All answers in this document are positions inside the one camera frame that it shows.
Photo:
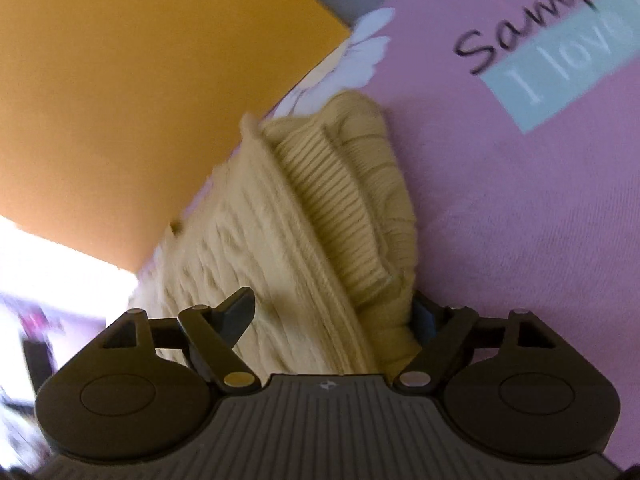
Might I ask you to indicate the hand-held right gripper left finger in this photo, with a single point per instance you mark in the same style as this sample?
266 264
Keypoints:
236 320

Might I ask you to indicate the purple floral printed bed sheet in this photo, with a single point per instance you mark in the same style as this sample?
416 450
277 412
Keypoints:
500 185

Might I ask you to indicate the orange headboard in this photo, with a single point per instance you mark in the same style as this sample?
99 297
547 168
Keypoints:
125 110

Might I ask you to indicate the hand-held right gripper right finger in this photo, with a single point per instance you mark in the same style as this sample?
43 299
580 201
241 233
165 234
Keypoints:
424 322

